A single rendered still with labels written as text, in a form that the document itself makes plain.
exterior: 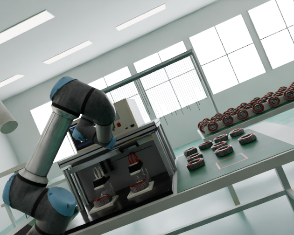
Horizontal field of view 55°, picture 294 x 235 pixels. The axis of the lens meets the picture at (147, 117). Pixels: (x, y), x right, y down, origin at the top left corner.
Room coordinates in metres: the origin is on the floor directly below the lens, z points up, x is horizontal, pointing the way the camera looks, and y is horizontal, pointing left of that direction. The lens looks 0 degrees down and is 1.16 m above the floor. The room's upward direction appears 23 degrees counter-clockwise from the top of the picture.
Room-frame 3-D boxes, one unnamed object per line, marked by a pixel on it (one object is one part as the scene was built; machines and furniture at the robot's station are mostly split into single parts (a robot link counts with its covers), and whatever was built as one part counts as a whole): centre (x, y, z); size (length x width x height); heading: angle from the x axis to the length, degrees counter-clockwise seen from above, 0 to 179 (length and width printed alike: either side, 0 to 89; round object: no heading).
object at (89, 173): (1.93, 0.29, 0.92); 0.66 x 0.01 x 0.30; 83
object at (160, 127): (2.04, -0.05, 0.91); 0.28 x 0.03 x 0.32; 173
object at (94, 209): (1.69, 0.44, 0.78); 0.15 x 0.15 x 0.01; 83
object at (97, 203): (1.69, 0.44, 0.80); 0.11 x 0.11 x 0.04
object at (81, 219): (1.69, 0.32, 0.76); 0.64 x 0.47 x 0.02; 83
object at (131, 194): (1.66, 0.20, 0.78); 0.15 x 0.15 x 0.01; 83
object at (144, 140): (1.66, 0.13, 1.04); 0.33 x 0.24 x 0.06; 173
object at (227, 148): (1.77, -0.36, 0.77); 0.11 x 0.11 x 0.04
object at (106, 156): (1.78, 0.31, 1.03); 0.62 x 0.01 x 0.03; 83
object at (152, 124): (2.00, 0.28, 1.09); 0.68 x 0.44 x 0.05; 83
